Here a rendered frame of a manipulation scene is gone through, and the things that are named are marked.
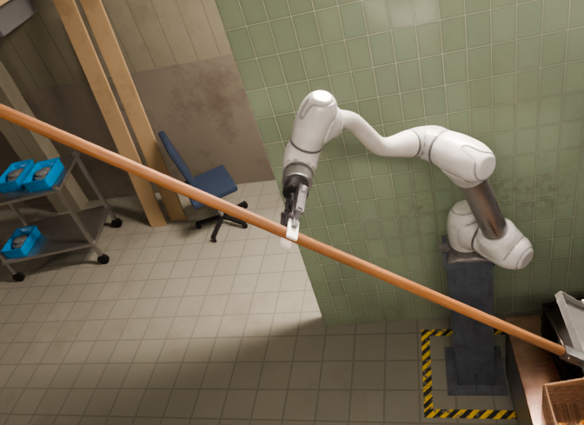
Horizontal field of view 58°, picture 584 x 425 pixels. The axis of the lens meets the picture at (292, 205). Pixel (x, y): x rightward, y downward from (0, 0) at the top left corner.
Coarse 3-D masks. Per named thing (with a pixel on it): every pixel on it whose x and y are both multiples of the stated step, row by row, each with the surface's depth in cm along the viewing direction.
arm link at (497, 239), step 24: (456, 144) 174; (480, 144) 172; (456, 168) 174; (480, 168) 170; (480, 192) 187; (480, 216) 199; (480, 240) 215; (504, 240) 208; (528, 240) 213; (504, 264) 214
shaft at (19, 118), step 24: (24, 120) 121; (72, 144) 124; (120, 168) 127; (144, 168) 128; (192, 192) 130; (240, 216) 133; (312, 240) 138; (360, 264) 141; (408, 288) 144; (480, 312) 150; (528, 336) 153
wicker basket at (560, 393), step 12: (552, 384) 213; (564, 384) 212; (576, 384) 211; (552, 396) 219; (564, 396) 218; (576, 396) 217; (552, 408) 207; (564, 408) 219; (576, 408) 218; (552, 420) 204; (564, 420) 216; (576, 420) 215
